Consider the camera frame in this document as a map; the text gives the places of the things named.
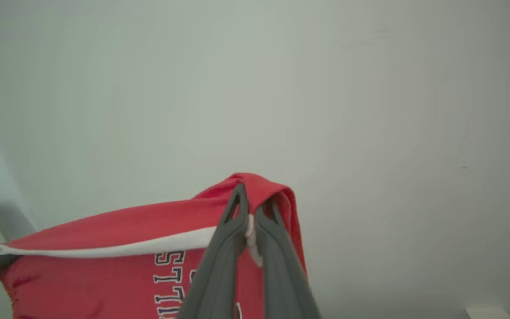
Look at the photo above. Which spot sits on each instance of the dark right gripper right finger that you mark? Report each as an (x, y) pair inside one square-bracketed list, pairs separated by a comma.
[(281, 274)]

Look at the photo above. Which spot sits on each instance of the red and white basketball jersey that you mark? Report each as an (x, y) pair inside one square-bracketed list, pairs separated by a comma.
[(104, 230)]

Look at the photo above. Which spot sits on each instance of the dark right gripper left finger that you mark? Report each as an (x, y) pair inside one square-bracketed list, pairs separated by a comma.
[(219, 266)]

